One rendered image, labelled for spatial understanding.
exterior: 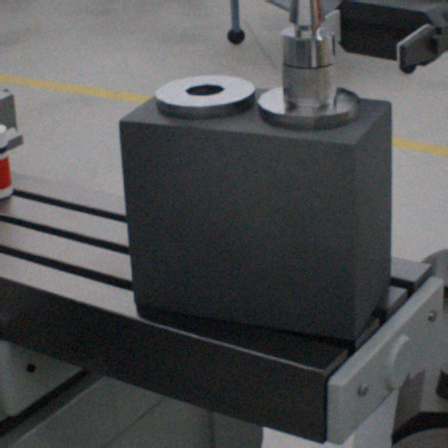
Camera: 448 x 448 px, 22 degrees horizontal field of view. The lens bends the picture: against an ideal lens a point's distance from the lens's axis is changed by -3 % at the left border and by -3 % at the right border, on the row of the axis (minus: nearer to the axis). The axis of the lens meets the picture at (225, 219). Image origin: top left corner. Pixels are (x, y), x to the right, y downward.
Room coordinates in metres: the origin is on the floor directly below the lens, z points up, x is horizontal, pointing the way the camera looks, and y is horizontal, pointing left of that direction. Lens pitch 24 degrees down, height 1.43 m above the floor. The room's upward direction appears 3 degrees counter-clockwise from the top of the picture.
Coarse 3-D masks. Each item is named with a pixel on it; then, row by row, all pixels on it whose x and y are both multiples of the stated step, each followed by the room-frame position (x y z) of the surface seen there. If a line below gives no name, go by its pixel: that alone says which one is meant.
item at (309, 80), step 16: (288, 48) 0.95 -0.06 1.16; (288, 64) 0.95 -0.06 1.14; (304, 64) 0.94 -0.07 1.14; (320, 64) 0.94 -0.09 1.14; (288, 80) 0.95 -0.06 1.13; (304, 80) 0.94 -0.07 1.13; (320, 80) 0.94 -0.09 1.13; (288, 96) 0.95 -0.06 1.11; (304, 96) 0.94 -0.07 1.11; (320, 96) 0.94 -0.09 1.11; (336, 96) 0.96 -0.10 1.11
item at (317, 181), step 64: (128, 128) 0.97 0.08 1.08; (192, 128) 0.95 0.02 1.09; (256, 128) 0.93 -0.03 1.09; (320, 128) 0.92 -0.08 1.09; (384, 128) 0.97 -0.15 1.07; (128, 192) 0.97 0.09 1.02; (192, 192) 0.95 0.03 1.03; (256, 192) 0.92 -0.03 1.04; (320, 192) 0.90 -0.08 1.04; (384, 192) 0.97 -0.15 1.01; (192, 256) 0.95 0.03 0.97; (256, 256) 0.92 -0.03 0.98; (320, 256) 0.90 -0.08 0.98; (384, 256) 0.97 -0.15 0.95; (256, 320) 0.92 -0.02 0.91; (320, 320) 0.90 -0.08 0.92
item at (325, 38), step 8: (288, 32) 0.96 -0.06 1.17; (320, 32) 0.96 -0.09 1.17; (328, 32) 0.96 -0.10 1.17; (280, 40) 0.96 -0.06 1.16; (288, 40) 0.95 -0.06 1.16; (296, 40) 0.94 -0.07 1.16; (304, 40) 0.94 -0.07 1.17; (312, 40) 0.94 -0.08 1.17; (320, 40) 0.94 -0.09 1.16; (328, 40) 0.95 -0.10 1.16; (296, 48) 0.94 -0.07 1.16; (304, 48) 0.94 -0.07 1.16; (312, 48) 0.94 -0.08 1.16; (320, 48) 0.94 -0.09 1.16
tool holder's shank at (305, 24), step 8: (296, 0) 0.96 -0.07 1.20; (304, 0) 0.95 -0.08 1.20; (312, 0) 0.95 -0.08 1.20; (320, 0) 0.96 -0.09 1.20; (296, 8) 0.95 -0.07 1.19; (304, 8) 0.95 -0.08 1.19; (312, 8) 0.95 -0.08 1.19; (320, 8) 0.96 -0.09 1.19; (296, 16) 0.95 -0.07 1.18; (304, 16) 0.95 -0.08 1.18; (312, 16) 0.95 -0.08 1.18; (320, 16) 0.96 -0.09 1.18; (296, 24) 0.96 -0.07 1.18; (304, 24) 0.95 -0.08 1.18; (312, 24) 0.95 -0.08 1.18; (296, 32) 0.96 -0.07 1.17; (304, 32) 0.95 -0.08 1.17; (312, 32) 0.95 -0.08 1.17
